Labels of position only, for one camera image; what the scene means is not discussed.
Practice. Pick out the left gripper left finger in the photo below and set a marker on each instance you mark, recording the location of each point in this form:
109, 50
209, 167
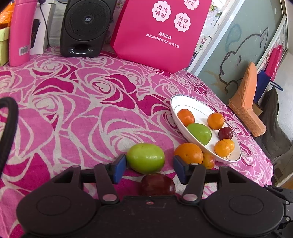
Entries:
105, 176

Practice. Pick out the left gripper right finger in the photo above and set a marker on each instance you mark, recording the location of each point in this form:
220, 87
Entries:
195, 175

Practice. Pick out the large orange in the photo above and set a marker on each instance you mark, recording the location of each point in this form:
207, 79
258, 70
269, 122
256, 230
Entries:
189, 153

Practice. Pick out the green apple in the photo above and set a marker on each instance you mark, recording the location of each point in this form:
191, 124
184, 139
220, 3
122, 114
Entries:
145, 158
201, 132

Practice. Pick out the dark red plum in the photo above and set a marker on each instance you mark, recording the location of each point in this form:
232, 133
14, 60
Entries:
225, 133

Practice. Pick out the small red apple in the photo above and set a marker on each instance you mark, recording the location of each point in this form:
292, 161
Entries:
208, 161

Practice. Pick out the orange fruit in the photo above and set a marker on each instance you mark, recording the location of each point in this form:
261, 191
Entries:
224, 147
215, 121
186, 117

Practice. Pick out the large red plum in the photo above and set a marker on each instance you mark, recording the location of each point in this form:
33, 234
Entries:
156, 185

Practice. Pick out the pink rose tablecloth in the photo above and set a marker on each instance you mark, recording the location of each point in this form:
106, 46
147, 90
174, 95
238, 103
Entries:
76, 111

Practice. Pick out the orange covered chair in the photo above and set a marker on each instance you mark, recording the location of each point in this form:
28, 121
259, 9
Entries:
242, 101

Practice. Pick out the dark grey covered chair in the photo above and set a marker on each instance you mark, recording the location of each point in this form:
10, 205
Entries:
274, 142

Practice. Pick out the blue bag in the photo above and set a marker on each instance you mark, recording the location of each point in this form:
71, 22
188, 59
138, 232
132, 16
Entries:
263, 81

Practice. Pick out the small pink hanging bag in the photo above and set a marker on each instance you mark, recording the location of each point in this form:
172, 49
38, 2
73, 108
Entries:
274, 62

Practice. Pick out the pink tote bag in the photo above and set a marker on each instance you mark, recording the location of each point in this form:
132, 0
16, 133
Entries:
159, 34

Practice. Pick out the black speaker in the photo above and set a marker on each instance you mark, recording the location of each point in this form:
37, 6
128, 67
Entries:
84, 27

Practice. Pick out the green cardboard box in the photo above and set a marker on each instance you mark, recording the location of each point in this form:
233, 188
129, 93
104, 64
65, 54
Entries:
4, 45

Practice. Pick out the white box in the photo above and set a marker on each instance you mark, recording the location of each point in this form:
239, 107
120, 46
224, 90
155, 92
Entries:
41, 27

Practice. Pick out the pink thermos bottle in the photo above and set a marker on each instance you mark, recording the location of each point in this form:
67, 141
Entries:
20, 32

